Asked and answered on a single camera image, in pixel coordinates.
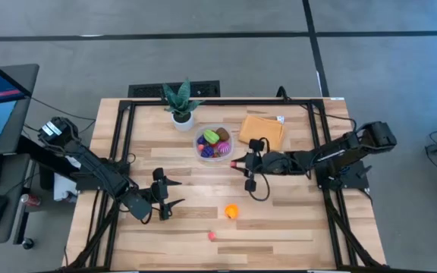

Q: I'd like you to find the orange toy orange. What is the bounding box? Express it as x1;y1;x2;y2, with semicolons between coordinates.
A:
225;203;241;220

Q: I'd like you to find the black power cable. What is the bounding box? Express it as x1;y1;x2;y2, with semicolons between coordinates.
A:
276;86;358;132

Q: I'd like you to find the red silver drink can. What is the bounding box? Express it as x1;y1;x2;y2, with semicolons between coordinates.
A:
20;193;42;208

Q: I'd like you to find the white box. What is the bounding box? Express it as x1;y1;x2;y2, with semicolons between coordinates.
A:
53;154;83;202

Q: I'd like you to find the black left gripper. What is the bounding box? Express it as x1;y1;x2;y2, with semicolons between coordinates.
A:
149;168;185;221

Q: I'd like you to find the brown toy kiwi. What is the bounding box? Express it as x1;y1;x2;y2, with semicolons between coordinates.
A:
215;127;231;142

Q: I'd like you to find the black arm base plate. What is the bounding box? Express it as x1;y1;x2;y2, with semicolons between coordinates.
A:
314;158;371;190

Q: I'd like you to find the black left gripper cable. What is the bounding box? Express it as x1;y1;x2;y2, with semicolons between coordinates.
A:
141;208;156;225

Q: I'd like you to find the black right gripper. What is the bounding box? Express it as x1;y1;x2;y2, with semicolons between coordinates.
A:
236;138;265;193

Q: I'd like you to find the grey desk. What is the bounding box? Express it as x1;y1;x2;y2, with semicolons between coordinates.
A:
0;63;40;246

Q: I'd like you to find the folded orange cloth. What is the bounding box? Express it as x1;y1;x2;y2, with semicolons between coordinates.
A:
237;115;287;152

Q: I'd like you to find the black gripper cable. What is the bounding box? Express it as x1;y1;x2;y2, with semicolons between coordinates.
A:
141;208;156;225
247;136;272;202

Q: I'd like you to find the green toy leafy vegetable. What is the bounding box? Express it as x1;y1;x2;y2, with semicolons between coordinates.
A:
203;129;220;144

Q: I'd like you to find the clear plastic tupperware container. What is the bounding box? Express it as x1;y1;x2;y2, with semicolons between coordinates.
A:
193;123;235;164

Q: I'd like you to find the green plant in white pot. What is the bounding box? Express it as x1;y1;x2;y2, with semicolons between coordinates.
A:
161;77;204;133

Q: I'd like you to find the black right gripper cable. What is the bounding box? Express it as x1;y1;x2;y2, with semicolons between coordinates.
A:
247;136;272;202

